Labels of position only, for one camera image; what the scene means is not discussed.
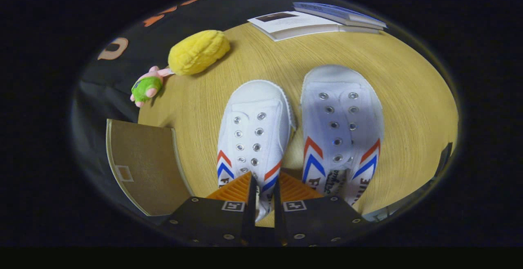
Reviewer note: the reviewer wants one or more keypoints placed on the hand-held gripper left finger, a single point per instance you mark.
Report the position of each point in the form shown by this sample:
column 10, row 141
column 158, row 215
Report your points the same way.
column 251, row 211

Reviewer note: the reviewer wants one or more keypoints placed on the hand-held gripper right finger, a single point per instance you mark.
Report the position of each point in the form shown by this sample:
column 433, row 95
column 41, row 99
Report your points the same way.
column 280, row 211

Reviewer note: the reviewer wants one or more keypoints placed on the white canvas shoe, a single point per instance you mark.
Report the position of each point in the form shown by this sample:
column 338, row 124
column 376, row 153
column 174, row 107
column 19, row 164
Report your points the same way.
column 341, row 117
column 255, row 126

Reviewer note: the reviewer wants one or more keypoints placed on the pink and green plush toy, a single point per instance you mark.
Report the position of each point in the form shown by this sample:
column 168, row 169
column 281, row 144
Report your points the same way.
column 146, row 88

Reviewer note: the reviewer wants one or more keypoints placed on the yellow fuzzy plush cushion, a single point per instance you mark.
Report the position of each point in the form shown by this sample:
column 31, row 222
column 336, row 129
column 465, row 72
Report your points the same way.
column 198, row 52

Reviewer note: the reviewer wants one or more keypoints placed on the white booklet with portrait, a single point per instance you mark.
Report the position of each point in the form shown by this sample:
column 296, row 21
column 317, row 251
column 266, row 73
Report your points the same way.
column 294, row 23

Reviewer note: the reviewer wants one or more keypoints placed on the blue book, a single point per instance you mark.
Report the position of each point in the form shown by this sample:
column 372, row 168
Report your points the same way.
column 339, row 13

